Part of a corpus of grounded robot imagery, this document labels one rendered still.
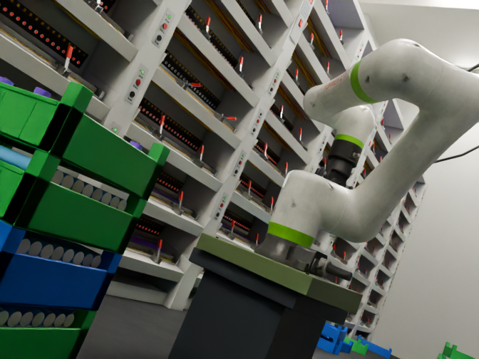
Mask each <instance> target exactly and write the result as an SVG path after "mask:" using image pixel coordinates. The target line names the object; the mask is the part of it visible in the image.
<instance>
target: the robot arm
mask: <svg viewBox="0 0 479 359"><path fill-rule="evenodd" d="M395 98H398V99H401V100H404V101H406V102H409V103H412V104H414V105H416V106H418V108H419V112H418V114H417V115H416V117H415V118H414V119H413V121H412V123H411V124H410V125H409V126H408V128H407V129H406V131H405V132H404V134H402V136H401V137H400V139H399V140H398V142H397V143H396V144H395V145H394V146H393V148H392V149H391V150H390V152H389V153H388V154H387V155H386V156H385V157H384V158H383V159H382V161H381V162H380V163H379V164H378V165H377V166H376V168H375V169H374V170H373V171H372V172H371V173H370V174H369V175H368V177H367V178H366V179H365V180H364V181H363V182H362V183H361V184H360V185H359V186H358V187H356V188H355V189H354V188H353V187H352V186H348V185H346V181H347V179H348V178H349V177H350V175H351V171H352V169H353V168H355V167H356V166H357V164H358V161H359V158H360V156H361V153H362V150H363V148H364V145H365V143H366V140H367V139H368V137H369V135H370V134H371V132H372V131H373V129H374V125H375V117H374V114H373V113H372V111H371V110H370V109H369V108H368V107H366V106H365V105H368V104H374V103H380V102H383V101H387V100H393V99H395ZM303 108H304V111H305V113H306V114H307V115H308V116H309V117H310V118H311V119H313V120H316V121H318V122H321V123H323V124H325V125H328V126H329V127H331V128H333V129H335V131H336V135H335V138H334V141H333V143H332V146H331V149H330V151H329V154H328V156H327V157H328V159H329V162H328V164H327V166H326V171H325V169H324V168H317V169H316V172H315V173H311V172H307V171H303V170H293V171H291V172H289V173H288V174H287V176H286V178H285V181H284V184H283V185H282V188H281V191H280V193H279V196H278V199H277V202H276V204H275V206H274V209H273V212H272V215H271V218H270V220H269V226H268V230H267V233H266V236H265V237H264V239H263V240H262V242H261V243H260V244H259V245H258V246H256V247H255V250H254V253H257V254H259V255H262V256H265V257H267V258H269V259H272V260H274V261H277V262H279V263H281V264H284V265H287V266H290V267H292V268H294V269H298V270H300V271H303V272H305V273H309V274H313V275H315V276H318V277H321V278H322V277H323V275H324V276H327V275H328V274H331V275H334V276H337V277H339V278H341V279H344V280H347V281H350V280H351V278H352V275H353V274H352V273H351V272H349V271H346V270H343V269H340V268H338V267H336V266H332V263H331V261H330V260H328V259H327V255H326V254H323V253H321V252H319V251H316V250H313V249H310V248H311V246H312V244H313V243H314V241H315V239H316V236H317V234H318V232H319V230H322V231H325V232H328V233H329V236H330V237H334V238H337V237H340V238H342V239H345V240H347V241H350V242H353V243H364V242H367V241H370V240H372V239H373V238H374V237H375V236H376V235H377V234H378V233H379V231H380V230H381V228H382V226H383V225H384V223H385V222H386V220H387V219H388V218H389V216H390V215H391V213H392V211H393V210H394V209H395V208H396V206H397V205H398V203H399V202H400V201H401V200H402V199H403V197H404V196H405V195H406V193H407V192H408V191H409V189H410V188H412V186H413V185H414V184H415V183H416V182H417V181H418V179H419V178H420V177H421V176H422V175H423V174H424V172H425V171H426V170H427V169H428V168H429V167H430V166H431V165H432V164H433V163H434V162H435V161H436V160H437V159H438V158H439V157H440V156H441V155H442V154H443V153H444V152H445V151H446V150H447V149H448V148H449V147H450V146H451V145H453V144H454V143H455V142H456V141H457V140H458V139H459V138H460V137H462V136H463V135H464V134H465V133H467V131H469V130H470V129H471V128H472V127H473V126H474V125H476V124H477V123H478V122H479V76H477V75H475V74H473V73H470V72H467V71H465V70H463V69H461V68H459V67H456V66H454V65H452V64H450V63H448V62H446V61H444V60H443V59H441V58H439V57H437V56H436V55H435V54H433V53H431V52H430V51H429V50H427V49H426V48H424V47H422V46H421V45H420V44H418V43H416V42H415V41H412V40H409V39H405V38H399V39H395V40H392V41H389V42H387V43H385V44H384V45H382V46H380V47H378V48H377V49H376V50H374V51H372V52H371V53H370V54H368V55H367V56H365V57H364V58H362V59H361V60H360V61H359V62H357V63H356V64H355V65H354V64H353V66H352V67H350V69H348V70H347V71H346V72H345V73H343V74H341V75H340V76H338V77H337V78H335V79H333V80H331V81H329V82H327V83H325V84H322V85H317V86H314V87H313V88H311V89H309V90H308V91H307V93H306V94H305V96H304V99H303Z"/></svg>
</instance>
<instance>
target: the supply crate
mask: <svg viewBox="0 0 479 359"><path fill-rule="evenodd" d="M92 97H93V92H92V91H91V90H89V89H88V88H87V87H85V86H84V85H81V84H79V83H74V82H72V81H71V82H70V83H69V84H68V87H67V89H66V91H65V93H64V94H63V97H62V99H61V101H60V102H59V101H57V100H54V99H51V98H47V97H45V96H42V95H39V94H36V93H32V92H30V91H27V90H24V89H21V88H17V87H15V86H12V85H9V84H6V83H2V82H0V141H2V142H5V143H6V144H8V145H10V146H12V147H15V148H18V149H20V150H23V151H24V152H27V153H30V154H32V155H33V154H34V153H35V151H36V150H40V151H43V152H46V153H48V154H50V155H53V156H54V157H57V158H58V159H60V160H61V162H60V164H59V166H62V167H65V168H66V169H68V170H71V171H74V172H77V173H78V174H81V175H83V176H86V177H89V178H91V179H93V180H96V181H98V182H101V183H103V184H106V185H108V186H110V187H113V188H115V189H118V190H120V191H122V192H125V193H127V194H131V195H133V196H136V197H139V198H141V199H143V200H145V201H146V202H147V201H148V199H149V197H150V195H151V193H152V190H153V188H154V186H155V183H156V182H157V180H158V177H159V175H160V173H161V171H162V169H163V166H164V164H165V161H166V159H167V158H168V155H169V153H170V149H168V148H167V147H166V146H164V145H161V144H159V143H156V142H154V143H153V145H152V147H151V148H150V151H149V153H148V155H146V154H145V153H143V152H141V151H140V150H139V149H137V148H136V147H134V146H132V145H131V144H130V143H128V142H126V141H125V140H124V139H122V138H121V137H119V136H117V135H116V134H115V133H113V132H111V131H110V130H109V129H107V128H105V127H104V126H102V125H101V124H99V123H97V122H96V121H95V120H93V119H92V118H90V117H88V116H87V115H86V114H84V112H85V111H86V108H87V107H88V104H89V103H90V101H91V98H92Z"/></svg>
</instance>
